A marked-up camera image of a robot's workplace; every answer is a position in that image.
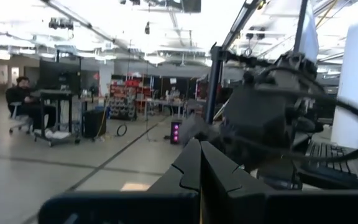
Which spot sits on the person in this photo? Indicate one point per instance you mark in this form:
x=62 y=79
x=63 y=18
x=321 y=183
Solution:
x=17 y=96

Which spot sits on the black computer tower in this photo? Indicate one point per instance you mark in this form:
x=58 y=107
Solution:
x=176 y=132

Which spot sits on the black floor bin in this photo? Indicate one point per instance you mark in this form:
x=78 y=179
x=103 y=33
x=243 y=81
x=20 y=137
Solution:
x=94 y=124

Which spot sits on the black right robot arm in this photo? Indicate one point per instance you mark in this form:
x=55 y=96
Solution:
x=300 y=71

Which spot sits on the rolling work desk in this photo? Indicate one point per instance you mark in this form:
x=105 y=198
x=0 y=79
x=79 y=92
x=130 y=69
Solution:
x=54 y=93

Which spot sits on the background work table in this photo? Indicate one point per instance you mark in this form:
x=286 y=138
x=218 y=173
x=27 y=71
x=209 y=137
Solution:
x=166 y=102

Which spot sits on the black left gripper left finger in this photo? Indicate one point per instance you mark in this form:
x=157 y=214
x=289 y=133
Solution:
x=120 y=208

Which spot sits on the black desk monitor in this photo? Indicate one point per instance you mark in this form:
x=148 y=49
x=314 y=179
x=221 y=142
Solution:
x=59 y=76

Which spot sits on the office chair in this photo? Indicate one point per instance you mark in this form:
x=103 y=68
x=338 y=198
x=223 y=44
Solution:
x=17 y=119

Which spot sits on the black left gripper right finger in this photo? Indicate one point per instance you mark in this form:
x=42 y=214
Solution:
x=291 y=208

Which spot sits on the black keyboard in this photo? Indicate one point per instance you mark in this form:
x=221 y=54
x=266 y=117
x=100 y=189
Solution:
x=328 y=161

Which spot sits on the red parts shelf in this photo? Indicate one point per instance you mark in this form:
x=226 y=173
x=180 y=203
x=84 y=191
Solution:
x=123 y=99

